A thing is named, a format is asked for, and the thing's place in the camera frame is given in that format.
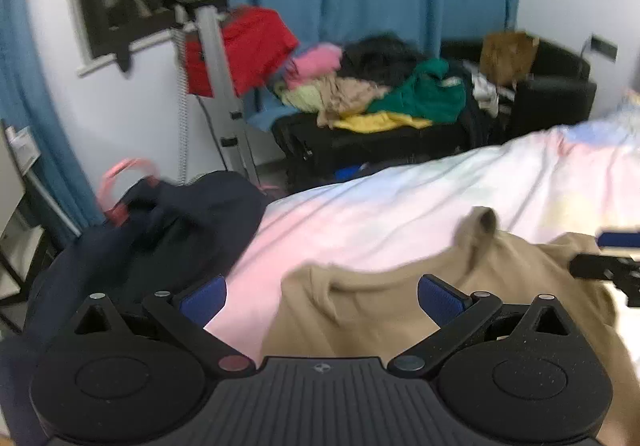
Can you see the yellow garment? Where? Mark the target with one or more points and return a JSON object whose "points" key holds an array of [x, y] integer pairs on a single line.
{"points": [[372, 122]]}

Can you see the tan shirt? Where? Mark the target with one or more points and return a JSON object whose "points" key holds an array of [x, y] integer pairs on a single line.
{"points": [[360, 311]]}

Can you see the red garment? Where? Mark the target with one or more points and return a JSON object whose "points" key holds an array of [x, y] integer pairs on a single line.
{"points": [[250, 46]]}

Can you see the pale yellow-green garment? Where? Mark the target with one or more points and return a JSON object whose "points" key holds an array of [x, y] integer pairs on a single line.
{"points": [[300, 98]]}

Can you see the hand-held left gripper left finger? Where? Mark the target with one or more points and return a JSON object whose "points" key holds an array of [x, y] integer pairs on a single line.
{"points": [[206, 298]]}

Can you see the pink garment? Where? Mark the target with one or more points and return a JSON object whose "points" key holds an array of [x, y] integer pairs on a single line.
{"points": [[315, 61]]}

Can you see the dark navy garment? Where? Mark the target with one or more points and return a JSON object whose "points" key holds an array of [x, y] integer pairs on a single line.
{"points": [[165, 231]]}

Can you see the pink clothes hanger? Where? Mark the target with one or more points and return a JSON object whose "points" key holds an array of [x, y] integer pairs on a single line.
{"points": [[112, 181]]}

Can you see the brown paper bag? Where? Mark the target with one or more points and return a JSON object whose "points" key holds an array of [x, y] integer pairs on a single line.
{"points": [[507, 56]]}

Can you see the light blue garment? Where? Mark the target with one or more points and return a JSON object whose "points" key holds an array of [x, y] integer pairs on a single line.
{"points": [[265, 118]]}

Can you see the black suitcase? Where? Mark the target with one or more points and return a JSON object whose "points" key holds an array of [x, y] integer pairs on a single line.
{"points": [[370, 146]]}

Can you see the wall socket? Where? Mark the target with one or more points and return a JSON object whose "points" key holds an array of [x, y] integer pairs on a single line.
{"points": [[603, 47]]}

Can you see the black armchair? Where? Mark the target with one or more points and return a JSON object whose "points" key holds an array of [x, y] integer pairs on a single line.
{"points": [[550, 101]]}

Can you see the white cloth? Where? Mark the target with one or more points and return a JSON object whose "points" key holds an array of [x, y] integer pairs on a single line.
{"points": [[487, 96]]}

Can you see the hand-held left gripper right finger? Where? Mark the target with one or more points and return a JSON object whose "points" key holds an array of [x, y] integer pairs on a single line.
{"points": [[440, 298]]}

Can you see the green garment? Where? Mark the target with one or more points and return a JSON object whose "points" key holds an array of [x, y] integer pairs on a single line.
{"points": [[425, 98]]}

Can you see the grey metal rack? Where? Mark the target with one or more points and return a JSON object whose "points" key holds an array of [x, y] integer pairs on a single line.
{"points": [[25, 206]]}

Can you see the beige garment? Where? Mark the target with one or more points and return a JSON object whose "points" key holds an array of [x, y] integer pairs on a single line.
{"points": [[350, 96]]}

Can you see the pastel pink bedsheet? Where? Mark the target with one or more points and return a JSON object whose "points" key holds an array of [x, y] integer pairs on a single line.
{"points": [[400, 191]]}

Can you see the grey garment steamer stand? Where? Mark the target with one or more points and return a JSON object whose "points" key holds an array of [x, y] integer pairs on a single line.
{"points": [[216, 61]]}

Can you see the narrow blue curtain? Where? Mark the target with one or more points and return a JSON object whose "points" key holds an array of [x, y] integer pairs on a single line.
{"points": [[30, 76]]}

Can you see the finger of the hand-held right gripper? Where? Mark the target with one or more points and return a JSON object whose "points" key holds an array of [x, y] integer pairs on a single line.
{"points": [[600, 267], [620, 239]]}

